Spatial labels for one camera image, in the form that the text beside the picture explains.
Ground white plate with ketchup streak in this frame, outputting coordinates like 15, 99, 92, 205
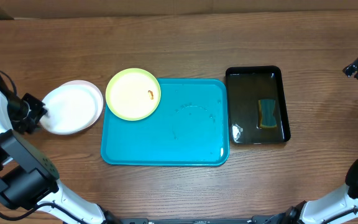
40, 85, 96, 135

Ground white plate with orange smear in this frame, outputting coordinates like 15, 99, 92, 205
63, 80, 104, 128

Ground green yellow sponge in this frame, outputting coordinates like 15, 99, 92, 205
258, 99, 277, 129

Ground yellow plate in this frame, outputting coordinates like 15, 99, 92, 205
105, 68, 162, 121

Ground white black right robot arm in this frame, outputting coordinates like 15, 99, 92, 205
250, 58, 358, 224

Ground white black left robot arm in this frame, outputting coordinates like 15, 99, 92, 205
0, 71, 120, 223

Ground black water tray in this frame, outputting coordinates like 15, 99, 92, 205
225, 65, 291, 144

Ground teal plastic tray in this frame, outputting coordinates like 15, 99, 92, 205
101, 78, 230, 166

